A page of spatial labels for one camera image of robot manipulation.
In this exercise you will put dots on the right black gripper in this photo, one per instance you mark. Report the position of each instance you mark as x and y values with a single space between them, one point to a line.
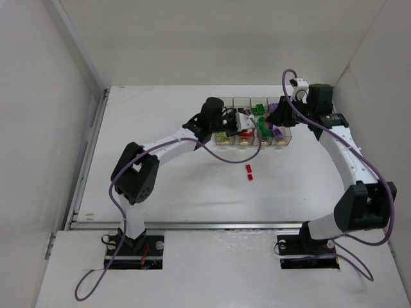
289 111

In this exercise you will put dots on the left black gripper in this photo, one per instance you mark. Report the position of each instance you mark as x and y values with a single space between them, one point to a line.
232 121

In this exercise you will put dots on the purple lego brick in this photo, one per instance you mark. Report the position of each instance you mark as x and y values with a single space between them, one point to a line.
272 107

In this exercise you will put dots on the green lego plate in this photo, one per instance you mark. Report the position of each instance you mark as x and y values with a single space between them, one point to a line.
258 110

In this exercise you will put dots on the red flower lego piece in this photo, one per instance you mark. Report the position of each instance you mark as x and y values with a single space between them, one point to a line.
246 135

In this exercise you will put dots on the purple lego piece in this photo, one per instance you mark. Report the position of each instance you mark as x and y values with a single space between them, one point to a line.
277 133

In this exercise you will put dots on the small green lego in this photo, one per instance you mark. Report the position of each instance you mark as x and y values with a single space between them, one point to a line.
265 132

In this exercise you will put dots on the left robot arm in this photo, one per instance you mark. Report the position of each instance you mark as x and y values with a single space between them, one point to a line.
133 178

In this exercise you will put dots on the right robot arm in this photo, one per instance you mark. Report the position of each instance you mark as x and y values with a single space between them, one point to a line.
368 201

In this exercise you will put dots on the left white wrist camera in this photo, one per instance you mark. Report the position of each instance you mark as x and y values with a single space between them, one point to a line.
244 123

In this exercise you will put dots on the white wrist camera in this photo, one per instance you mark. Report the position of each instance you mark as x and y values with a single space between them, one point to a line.
300 89
244 123

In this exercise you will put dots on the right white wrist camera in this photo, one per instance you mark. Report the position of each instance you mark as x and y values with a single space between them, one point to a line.
300 89

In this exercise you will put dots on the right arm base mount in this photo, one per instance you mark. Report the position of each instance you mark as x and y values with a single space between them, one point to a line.
294 253

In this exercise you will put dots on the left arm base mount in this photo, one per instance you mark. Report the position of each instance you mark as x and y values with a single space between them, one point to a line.
146 253

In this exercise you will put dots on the aluminium rail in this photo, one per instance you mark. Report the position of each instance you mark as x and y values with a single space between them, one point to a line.
190 225

